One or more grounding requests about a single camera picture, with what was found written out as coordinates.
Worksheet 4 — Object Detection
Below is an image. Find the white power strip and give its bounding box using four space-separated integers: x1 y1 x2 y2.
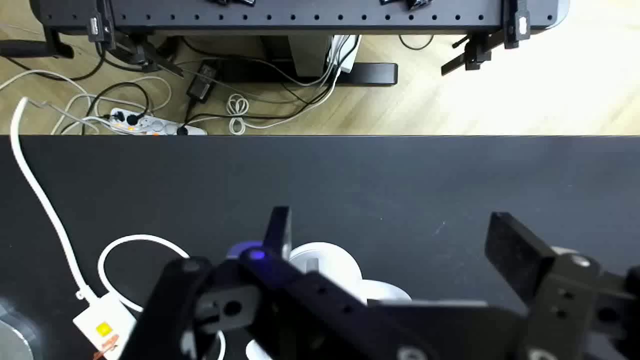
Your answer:
107 107 209 137

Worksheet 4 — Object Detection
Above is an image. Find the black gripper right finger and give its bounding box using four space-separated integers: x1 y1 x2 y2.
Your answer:
483 209 640 360

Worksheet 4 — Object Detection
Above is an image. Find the grey metal disc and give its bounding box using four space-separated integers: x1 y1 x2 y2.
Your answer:
0 297 43 360

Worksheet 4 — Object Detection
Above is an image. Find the black metal frame rail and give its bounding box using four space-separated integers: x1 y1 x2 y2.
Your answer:
27 0 564 35

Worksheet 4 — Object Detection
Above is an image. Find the white kettle power cable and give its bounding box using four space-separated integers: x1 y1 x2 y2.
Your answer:
8 95 228 360

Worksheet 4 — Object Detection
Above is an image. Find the black table foot bar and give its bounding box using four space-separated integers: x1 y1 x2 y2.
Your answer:
204 58 400 87

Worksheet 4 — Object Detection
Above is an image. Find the white floor cable bundle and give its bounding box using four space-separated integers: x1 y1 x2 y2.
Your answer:
0 67 171 137

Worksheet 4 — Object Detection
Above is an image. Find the coiled white cable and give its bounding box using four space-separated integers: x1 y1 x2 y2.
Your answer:
223 90 253 136

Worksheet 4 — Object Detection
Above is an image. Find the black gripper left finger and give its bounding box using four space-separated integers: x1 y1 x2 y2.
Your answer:
122 205 294 360

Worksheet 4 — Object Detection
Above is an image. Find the white plug with yellow label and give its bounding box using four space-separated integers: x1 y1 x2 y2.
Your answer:
70 292 139 356

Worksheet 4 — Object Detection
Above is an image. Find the black power adapter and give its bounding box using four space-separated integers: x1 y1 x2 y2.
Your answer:
185 61 219 103

